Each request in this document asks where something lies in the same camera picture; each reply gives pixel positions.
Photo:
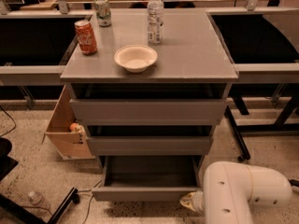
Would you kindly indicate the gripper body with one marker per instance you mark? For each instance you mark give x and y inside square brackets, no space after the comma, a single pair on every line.
[197,202]

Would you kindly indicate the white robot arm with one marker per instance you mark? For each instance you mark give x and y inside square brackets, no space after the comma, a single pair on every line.
[229,189]

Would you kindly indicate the orange soda can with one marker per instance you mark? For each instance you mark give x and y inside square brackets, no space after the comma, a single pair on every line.
[85,36]

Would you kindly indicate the plastic bottle on floor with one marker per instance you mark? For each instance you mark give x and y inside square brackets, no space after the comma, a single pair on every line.
[38,201]

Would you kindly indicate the white paper bowl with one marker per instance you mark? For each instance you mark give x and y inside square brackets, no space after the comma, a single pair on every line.
[135,58]

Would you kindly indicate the grey middle drawer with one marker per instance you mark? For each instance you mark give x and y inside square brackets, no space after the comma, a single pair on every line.
[149,140]

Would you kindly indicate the grey bottom drawer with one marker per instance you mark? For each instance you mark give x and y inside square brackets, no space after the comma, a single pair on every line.
[148,178]

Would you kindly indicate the cardboard box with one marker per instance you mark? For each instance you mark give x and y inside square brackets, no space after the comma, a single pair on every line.
[70,145]

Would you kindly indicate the grey top drawer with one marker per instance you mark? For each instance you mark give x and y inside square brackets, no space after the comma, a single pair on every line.
[148,104]

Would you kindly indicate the black floor stand left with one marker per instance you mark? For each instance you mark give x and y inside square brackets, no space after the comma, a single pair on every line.
[22,212]

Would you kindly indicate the orange fruit in box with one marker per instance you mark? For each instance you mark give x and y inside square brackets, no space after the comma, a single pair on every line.
[73,126]

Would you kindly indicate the grey drawer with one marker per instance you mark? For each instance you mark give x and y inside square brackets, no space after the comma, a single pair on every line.
[149,140]
[148,178]
[148,104]

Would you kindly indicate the black table leg with caster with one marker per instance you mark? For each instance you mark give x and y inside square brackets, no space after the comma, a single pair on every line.
[242,145]

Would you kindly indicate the green white soda can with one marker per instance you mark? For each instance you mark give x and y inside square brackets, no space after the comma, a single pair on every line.
[103,13]

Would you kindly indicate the clear plastic water bottle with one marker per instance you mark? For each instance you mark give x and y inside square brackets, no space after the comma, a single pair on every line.
[155,21]

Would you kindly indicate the black caster wheel right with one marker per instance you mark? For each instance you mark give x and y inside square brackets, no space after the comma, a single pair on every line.
[294,183]

